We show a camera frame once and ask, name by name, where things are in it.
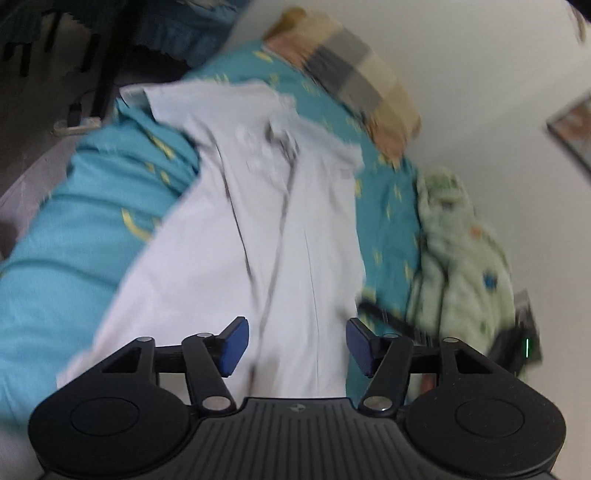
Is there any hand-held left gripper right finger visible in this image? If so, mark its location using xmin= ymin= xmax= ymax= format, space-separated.
xmin=346 ymin=318 xmax=497 ymax=416

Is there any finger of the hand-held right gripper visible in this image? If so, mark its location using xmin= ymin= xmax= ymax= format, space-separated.
xmin=357 ymin=299 xmax=437 ymax=346

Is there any light grey shirt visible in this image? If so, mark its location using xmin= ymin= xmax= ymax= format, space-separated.
xmin=58 ymin=78 xmax=368 ymax=400

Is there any pale green printed blanket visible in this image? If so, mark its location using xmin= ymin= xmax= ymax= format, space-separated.
xmin=406 ymin=166 xmax=515 ymax=367

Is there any leaf wall picture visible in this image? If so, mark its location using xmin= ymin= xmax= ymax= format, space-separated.
xmin=546 ymin=95 xmax=591 ymax=178

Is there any teal patterned bed sheet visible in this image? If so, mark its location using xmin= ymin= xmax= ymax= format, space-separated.
xmin=0 ymin=39 xmax=423 ymax=432

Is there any plaid pillow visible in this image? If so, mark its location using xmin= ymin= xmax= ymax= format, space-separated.
xmin=263 ymin=7 xmax=423 ymax=164

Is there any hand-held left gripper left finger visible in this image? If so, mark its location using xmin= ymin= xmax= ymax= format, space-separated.
xmin=99 ymin=316 xmax=250 ymax=415

